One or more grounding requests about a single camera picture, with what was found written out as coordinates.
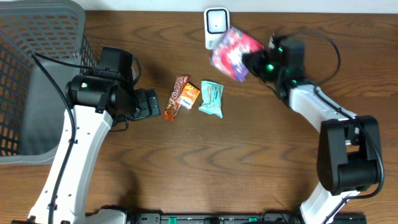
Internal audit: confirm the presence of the purple red liner pack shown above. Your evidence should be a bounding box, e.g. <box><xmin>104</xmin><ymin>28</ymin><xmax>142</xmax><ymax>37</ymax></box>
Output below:
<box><xmin>210</xmin><ymin>27</ymin><xmax>265</xmax><ymax>82</ymax></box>

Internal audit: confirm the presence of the orange chocolate bar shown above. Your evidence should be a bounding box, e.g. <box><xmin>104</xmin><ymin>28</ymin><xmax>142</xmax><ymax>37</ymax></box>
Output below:
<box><xmin>163</xmin><ymin>75</ymin><xmax>190</xmax><ymax>121</ymax></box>

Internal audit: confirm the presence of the orange tissue pack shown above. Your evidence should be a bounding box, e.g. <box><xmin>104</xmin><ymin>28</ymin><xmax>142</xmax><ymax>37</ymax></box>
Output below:
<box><xmin>177</xmin><ymin>83</ymin><xmax>200</xmax><ymax>110</ymax></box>

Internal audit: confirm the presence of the green toilet wipes pack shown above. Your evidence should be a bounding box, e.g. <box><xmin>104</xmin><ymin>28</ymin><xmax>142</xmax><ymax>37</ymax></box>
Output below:
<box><xmin>198</xmin><ymin>80</ymin><xmax>224</xmax><ymax>118</ymax></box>

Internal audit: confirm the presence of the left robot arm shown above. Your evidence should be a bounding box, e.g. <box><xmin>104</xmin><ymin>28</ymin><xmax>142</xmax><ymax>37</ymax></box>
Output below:
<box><xmin>25</xmin><ymin>47</ymin><xmax>161</xmax><ymax>223</ymax></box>

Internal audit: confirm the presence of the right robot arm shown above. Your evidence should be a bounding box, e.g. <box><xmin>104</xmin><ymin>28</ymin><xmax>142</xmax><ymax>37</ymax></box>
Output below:
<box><xmin>243</xmin><ymin>35</ymin><xmax>385</xmax><ymax>223</ymax></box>

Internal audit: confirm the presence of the white barcode scanner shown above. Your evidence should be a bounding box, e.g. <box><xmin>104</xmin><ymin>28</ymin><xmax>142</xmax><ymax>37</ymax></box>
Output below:
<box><xmin>203</xmin><ymin>7</ymin><xmax>231</xmax><ymax>50</ymax></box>

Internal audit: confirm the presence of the grey plastic basket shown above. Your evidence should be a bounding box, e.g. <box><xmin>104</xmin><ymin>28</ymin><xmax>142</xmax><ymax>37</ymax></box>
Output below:
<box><xmin>1</xmin><ymin>1</ymin><xmax>97</xmax><ymax>164</ymax></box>

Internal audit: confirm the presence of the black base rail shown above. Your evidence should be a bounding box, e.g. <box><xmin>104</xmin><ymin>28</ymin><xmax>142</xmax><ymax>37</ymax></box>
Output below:
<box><xmin>85</xmin><ymin>205</ymin><xmax>368</xmax><ymax>224</ymax></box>

